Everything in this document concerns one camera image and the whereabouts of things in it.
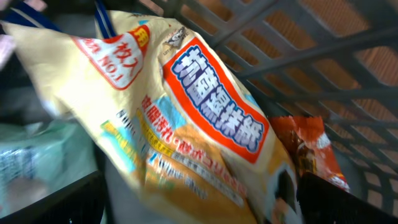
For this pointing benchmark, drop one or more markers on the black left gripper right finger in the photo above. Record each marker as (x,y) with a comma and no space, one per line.
(324,203)

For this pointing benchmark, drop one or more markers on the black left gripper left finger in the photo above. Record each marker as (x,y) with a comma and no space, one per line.
(80,202)

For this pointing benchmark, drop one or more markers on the red Top chocolate bar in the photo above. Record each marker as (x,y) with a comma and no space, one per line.
(309,147)

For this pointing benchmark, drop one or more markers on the mint green snack pouch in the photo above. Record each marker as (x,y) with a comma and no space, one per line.
(40,159)

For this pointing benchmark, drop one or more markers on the yellow wet wipes pack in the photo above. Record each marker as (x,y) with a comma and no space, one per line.
(181,129)

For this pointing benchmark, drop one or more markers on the grey plastic shopping basket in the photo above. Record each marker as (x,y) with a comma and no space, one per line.
(332,59)

